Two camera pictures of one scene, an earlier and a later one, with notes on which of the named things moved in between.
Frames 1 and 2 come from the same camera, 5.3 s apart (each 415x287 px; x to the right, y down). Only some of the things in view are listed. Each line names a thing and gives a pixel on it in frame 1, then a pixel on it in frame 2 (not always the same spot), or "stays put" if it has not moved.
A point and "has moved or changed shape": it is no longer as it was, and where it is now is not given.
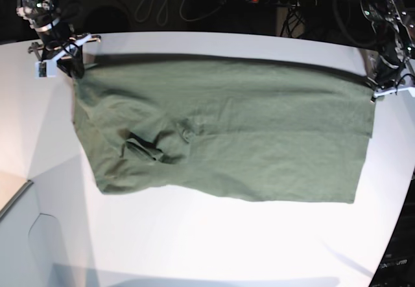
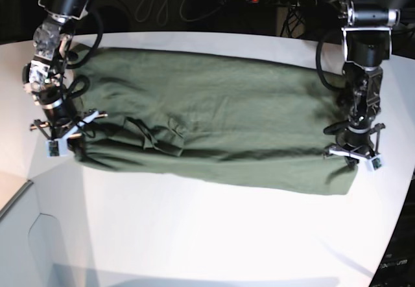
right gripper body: x=391 y=83 to x=356 y=144
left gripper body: x=66 y=54 to x=59 y=134
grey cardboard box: x=45 y=232 stays put
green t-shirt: x=228 y=125 has moved or changed shape
